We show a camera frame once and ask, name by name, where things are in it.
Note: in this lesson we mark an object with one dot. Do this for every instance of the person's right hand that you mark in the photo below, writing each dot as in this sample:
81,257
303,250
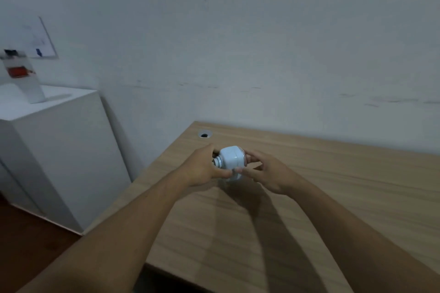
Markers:
275,172

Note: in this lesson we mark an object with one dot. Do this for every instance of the person's left hand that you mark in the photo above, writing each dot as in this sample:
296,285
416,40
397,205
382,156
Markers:
198,166

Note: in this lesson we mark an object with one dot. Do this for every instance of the person's right middle finger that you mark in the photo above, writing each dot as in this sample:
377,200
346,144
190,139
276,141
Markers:
253,160

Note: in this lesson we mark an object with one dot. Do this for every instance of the person's left thumb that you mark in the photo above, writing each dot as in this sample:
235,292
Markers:
222,173

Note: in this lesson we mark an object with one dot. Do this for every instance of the person's right thumb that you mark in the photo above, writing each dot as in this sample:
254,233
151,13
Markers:
246,172

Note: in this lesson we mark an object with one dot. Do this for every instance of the white light bulb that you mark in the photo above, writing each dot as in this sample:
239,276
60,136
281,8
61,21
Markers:
231,161

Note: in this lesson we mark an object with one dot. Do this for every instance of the person's right forearm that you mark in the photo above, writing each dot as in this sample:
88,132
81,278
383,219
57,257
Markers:
357,237

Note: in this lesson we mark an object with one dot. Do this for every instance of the person's left forearm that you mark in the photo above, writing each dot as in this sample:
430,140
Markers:
113,241

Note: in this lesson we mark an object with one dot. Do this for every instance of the white cabinet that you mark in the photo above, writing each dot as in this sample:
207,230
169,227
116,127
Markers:
51,155

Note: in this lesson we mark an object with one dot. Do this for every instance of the white display stand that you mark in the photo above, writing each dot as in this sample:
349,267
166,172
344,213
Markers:
20,76

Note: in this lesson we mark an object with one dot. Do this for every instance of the white paper sheet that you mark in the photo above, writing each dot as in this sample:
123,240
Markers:
38,40

